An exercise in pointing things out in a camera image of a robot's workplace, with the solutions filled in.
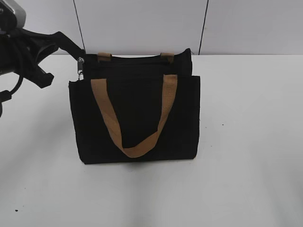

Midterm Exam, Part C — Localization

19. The tan front bag handle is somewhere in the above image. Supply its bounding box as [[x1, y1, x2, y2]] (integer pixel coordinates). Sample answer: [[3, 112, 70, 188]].
[[90, 75, 178, 158]]

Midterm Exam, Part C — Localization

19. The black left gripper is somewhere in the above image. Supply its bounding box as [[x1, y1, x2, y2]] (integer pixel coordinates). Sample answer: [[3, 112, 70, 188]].
[[0, 32, 85, 88]]

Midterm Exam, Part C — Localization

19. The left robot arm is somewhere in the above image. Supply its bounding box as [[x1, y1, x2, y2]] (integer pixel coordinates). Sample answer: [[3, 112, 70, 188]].
[[0, 0, 86, 77]]

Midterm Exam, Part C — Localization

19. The tan rear bag handle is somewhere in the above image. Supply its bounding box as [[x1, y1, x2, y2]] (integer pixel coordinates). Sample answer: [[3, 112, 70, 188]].
[[97, 52, 175, 63]]

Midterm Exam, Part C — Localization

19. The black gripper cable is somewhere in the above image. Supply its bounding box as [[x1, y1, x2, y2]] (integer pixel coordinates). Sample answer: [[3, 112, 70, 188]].
[[0, 35, 36, 102]]

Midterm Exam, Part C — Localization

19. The black canvas tote bag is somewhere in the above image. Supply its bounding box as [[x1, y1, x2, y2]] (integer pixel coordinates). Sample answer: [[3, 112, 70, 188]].
[[69, 49, 200, 165]]

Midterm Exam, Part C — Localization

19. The silver zipper pull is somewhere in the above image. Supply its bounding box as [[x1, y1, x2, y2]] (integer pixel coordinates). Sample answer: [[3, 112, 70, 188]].
[[77, 57, 84, 80]]

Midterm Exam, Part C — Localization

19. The tan bag handle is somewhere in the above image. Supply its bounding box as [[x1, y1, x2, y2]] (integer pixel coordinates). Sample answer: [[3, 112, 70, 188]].
[[97, 52, 175, 63], [90, 75, 178, 158]]

